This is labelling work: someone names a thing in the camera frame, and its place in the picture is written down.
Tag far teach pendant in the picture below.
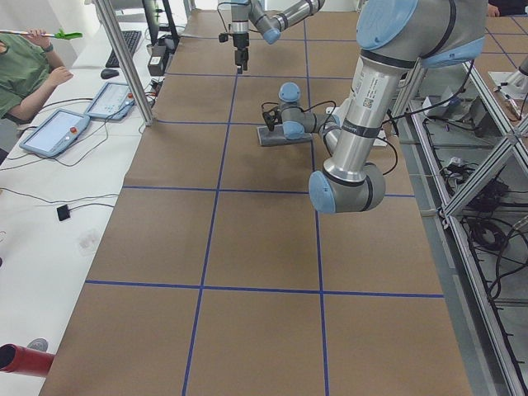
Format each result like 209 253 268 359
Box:
84 82 134 120

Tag black keyboard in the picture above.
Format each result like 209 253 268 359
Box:
105 30 143 68

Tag teach pendant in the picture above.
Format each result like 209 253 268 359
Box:
19 109 90 158
84 82 134 120

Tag near teach pendant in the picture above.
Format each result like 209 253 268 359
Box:
19 109 90 158

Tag pink towel with grey edge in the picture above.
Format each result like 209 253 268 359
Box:
257 125 313 147

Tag black monitor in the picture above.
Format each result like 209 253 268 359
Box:
142 0 180 48

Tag aluminium frame post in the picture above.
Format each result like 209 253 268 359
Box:
92 0 153 127

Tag black box with label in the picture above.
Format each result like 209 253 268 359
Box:
148 45 169 77

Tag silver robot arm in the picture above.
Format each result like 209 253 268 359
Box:
257 1 487 214
217 0 325 74

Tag red cylinder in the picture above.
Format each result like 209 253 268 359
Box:
1 344 54 378

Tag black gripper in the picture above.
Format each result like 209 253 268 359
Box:
261 104 283 131
219 32 250 74

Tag person in green shirt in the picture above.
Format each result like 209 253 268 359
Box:
1 29 73 125

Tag small black square pad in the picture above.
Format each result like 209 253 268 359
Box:
56 205 71 222

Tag black computer mouse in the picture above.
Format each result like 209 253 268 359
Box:
100 68 119 80

